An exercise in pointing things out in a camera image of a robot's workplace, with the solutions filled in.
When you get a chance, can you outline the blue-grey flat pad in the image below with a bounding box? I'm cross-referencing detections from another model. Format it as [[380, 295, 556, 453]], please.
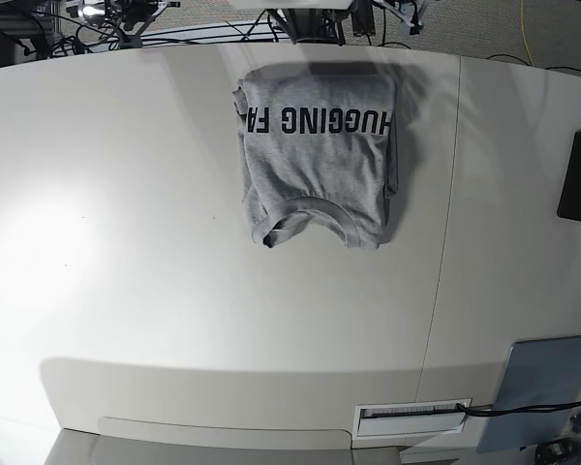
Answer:
[[476, 335, 581, 453]]

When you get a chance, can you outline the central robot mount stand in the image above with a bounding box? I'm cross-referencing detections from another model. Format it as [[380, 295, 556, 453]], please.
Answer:
[[264, 1, 376, 47]]

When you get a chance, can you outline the grey T-shirt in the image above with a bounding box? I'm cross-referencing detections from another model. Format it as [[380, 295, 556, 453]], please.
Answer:
[[232, 63, 397, 250]]

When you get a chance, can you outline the black cable on table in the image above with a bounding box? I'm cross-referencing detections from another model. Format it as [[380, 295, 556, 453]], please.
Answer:
[[457, 397, 581, 418]]

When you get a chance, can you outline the yellow cable on floor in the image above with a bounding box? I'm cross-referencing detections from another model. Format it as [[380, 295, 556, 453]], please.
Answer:
[[519, 0, 535, 67]]

